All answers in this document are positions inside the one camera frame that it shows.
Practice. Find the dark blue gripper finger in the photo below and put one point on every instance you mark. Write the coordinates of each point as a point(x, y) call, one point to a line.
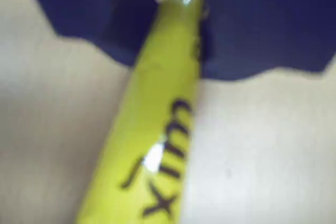
point(105, 11)
point(262, 24)

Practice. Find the yellow coffee stick packet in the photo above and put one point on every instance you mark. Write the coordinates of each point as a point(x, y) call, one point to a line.
point(157, 90)

